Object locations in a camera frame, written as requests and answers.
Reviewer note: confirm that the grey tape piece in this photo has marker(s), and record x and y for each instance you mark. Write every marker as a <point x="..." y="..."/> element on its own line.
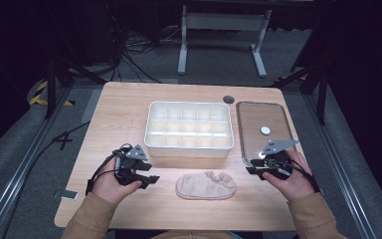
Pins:
<point x="67" y="194"/>

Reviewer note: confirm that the yellow black hazard tape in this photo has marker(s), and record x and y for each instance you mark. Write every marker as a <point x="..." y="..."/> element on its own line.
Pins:
<point x="38" y="96"/>

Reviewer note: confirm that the white round sticker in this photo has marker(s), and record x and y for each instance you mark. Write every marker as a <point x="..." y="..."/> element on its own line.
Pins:
<point x="265" y="130"/>

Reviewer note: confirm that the white divided storage box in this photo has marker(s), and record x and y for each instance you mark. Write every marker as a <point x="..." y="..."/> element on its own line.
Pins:
<point x="189" y="129"/>

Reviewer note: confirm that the black tape cross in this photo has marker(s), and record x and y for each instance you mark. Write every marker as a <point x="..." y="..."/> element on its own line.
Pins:
<point x="63" y="140"/>

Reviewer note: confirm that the person's tan clothing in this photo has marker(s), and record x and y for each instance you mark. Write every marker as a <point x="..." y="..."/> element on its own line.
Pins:
<point x="192" y="235"/>

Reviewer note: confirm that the person's left hand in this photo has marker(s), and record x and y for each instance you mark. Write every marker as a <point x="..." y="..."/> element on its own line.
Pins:
<point x="107" y="187"/>

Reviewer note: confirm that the clear plastic box lid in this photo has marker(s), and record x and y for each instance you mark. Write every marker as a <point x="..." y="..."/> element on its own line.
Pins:
<point x="255" y="116"/>

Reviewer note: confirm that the person's right hand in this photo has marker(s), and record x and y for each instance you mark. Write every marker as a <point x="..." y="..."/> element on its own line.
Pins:
<point x="291" y="184"/>

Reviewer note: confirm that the white metal desk frame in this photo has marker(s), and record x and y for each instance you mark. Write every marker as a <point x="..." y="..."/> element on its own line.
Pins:
<point x="224" y="21"/>

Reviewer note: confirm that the beige sock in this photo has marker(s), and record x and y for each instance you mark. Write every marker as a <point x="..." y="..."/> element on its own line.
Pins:
<point x="205" y="186"/>

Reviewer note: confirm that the aluminium floor rail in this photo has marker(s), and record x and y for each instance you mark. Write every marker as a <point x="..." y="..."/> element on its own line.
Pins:
<point x="341" y="172"/>
<point x="16" y="172"/>

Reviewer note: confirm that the black metal stand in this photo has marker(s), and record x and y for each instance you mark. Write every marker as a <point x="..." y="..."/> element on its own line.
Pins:
<point x="321" y="89"/>
<point x="51" y="86"/>

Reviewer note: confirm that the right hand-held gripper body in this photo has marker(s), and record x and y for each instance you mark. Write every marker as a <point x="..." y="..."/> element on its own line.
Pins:
<point x="277" y="159"/>

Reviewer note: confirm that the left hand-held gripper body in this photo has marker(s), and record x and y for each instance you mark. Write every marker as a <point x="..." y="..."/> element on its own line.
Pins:
<point x="129" y="164"/>

